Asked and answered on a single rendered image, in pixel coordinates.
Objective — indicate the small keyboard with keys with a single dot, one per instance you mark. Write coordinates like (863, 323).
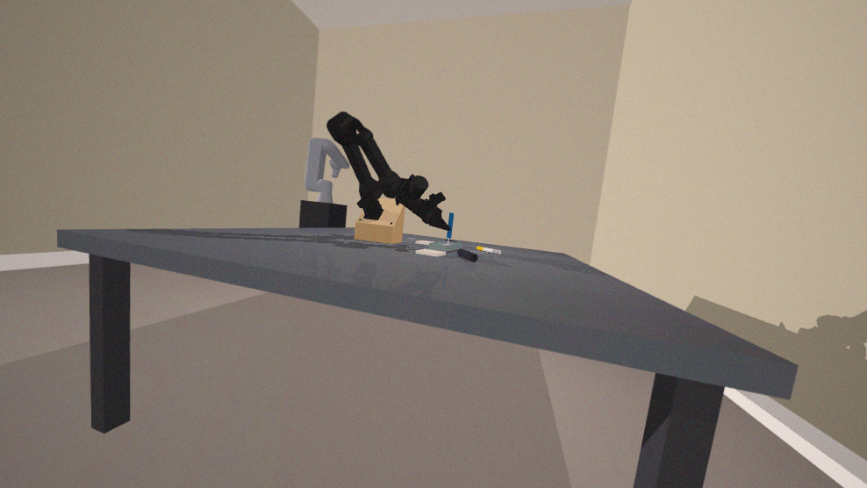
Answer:
(444, 246)

